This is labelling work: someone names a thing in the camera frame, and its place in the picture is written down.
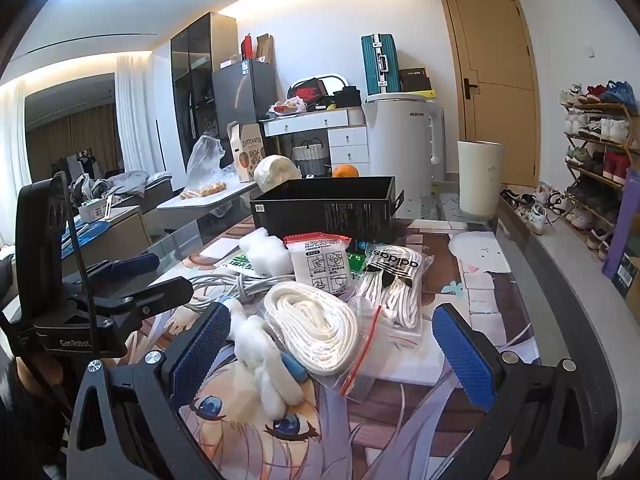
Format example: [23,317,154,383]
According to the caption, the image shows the white rope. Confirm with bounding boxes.
[262,280,383,396]

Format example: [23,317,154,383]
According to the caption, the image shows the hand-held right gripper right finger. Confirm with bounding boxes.
[431,302,621,480]

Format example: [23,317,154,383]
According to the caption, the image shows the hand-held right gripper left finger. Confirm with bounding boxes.
[65,302,233,480]

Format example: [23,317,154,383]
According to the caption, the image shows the black bag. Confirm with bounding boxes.
[332,87,362,109]

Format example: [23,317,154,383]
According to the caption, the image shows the bagged shoelaces with black logo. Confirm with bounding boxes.
[352,242,436,386]

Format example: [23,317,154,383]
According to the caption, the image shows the grey cable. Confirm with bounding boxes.
[187,272,281,311]

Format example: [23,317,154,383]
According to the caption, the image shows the white rounded mirror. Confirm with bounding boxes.
[320,74,348,96]

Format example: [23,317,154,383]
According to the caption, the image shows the teal suitcase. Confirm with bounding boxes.
[361,34,401,97]

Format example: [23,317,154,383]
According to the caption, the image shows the black cardboard box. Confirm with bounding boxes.
[249,176,405,246]

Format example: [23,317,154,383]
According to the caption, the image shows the dark gift box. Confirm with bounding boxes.
[400,66,431,92]

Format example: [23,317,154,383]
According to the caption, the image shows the metal shoe rack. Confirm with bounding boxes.
[560,100,640,261]

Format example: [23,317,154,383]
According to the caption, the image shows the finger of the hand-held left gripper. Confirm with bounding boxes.
[82,254,160,291]
[95,276,195,323]

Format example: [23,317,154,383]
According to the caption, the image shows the white trash bin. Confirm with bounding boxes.
[457,140,505,220]

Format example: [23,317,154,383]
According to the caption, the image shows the clear plastic food bag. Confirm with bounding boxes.
[185,134,227,201]

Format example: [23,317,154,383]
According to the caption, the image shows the white electric kettle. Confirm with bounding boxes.
[362,92,446,198]

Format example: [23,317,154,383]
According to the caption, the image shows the pile of white sneakers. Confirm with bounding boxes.
[500,182,568,236]

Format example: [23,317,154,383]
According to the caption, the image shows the purple box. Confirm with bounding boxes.
[602,167,640,301]

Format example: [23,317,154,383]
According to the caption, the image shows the green white packet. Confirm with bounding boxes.
[217,255,261,281]
[348,240,373,286]

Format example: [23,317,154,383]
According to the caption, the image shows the white blue plush toy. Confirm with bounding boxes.
[229,305,308,418]

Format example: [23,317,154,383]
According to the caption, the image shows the dark glass cabinet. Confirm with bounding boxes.
[170,12,238,141]

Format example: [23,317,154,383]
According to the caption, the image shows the wicker basket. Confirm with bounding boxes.
[291,142,331,175]

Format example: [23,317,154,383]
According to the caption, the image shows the grey clothes pile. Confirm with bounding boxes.
[70,170,173,211]

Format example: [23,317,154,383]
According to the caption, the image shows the white foam block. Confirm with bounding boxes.
[239,228,293,277]

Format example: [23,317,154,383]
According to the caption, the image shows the printed cardboard fruit box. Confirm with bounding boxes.
[226,121,266,183]

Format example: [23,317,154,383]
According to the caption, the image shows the shoe rack with shoes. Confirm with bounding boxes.
[560,80,640,261]

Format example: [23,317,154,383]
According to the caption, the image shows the pale round cabbage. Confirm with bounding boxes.
[253,155,302,193]

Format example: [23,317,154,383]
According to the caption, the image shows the red black shoebox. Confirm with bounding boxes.
[287,78,328,103]

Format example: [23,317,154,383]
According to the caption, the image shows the red white mask packet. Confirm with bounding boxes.
[283,232,353,301]

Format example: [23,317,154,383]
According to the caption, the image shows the beige low cabinet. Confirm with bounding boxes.
[60,205,151,273]

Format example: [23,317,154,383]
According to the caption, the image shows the white curtain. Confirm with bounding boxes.
[115,52,166,173]

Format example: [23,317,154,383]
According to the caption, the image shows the wooden door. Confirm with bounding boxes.
[437,0,541,188]

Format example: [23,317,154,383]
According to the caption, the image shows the white desk with drawers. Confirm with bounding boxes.
[263,109,371,177]

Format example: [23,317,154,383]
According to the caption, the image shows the anime printed table mat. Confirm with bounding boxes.
[175,215,543,480]

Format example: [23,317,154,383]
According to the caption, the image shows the grey side table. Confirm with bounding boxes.
[156,180,261,213]

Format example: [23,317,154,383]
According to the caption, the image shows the grey fridge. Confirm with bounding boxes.
[211,58,278,126]

